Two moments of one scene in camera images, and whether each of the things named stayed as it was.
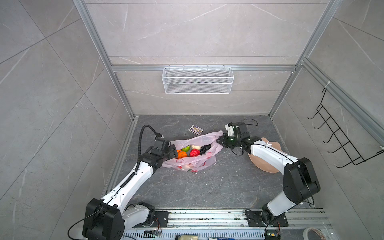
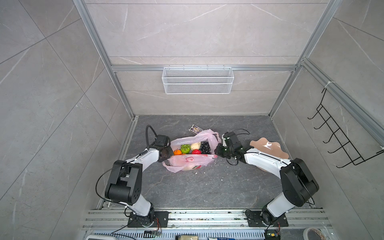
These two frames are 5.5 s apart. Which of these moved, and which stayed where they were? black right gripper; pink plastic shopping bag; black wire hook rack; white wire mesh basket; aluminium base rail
Moved: pink plastic shopping bag; black right gripper
Stayed: white wire mesh basket; black wire hook rack; aluminium base rail
